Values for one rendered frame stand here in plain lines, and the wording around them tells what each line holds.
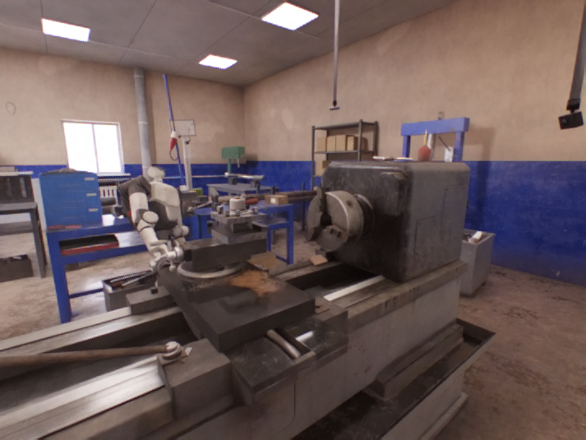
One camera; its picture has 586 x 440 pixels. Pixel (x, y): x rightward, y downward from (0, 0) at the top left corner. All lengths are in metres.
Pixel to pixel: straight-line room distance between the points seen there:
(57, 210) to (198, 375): 2.23
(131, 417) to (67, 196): 2.21
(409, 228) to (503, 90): 3.55
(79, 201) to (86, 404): 2.10
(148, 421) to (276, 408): 0.38
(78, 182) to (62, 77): 5.45
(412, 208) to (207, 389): 0.95
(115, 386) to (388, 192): 1.05
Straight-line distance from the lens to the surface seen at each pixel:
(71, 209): 2.82
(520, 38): 4.77
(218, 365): 0.79
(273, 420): 1.06
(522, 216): 4.54
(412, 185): 1.27
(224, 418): 0.94
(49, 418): 0.87
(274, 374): 0.75
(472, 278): 3.41
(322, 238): 1.29
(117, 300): 2.96
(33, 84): 8.07
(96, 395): 0.88
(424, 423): 1.83
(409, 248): 1.32
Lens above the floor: 1.34
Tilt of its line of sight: 11 degrees down
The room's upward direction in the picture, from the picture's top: straight up
